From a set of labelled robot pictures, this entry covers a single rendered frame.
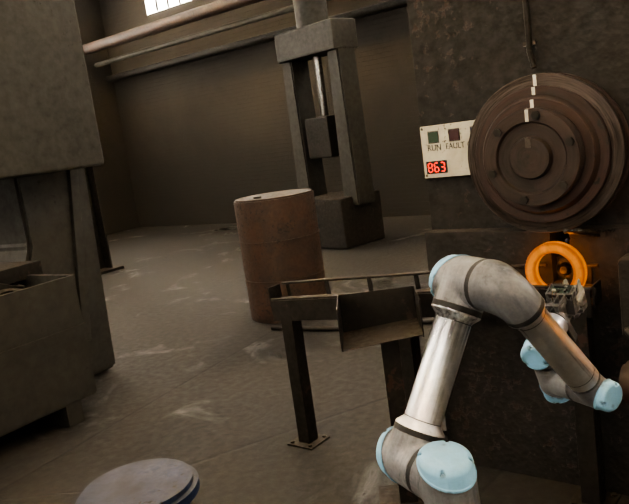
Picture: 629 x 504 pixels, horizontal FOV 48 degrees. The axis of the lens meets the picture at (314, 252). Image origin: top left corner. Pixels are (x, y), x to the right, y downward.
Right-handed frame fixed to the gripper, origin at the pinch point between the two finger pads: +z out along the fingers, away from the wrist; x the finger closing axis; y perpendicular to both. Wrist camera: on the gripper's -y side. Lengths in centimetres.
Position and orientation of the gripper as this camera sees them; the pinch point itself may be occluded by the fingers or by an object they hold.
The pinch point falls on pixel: (577, 289)
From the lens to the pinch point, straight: 208.3
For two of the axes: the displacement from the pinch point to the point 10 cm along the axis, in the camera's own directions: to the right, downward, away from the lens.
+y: -3.0, -8.7, -3.9
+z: 5.5, -4.9, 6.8
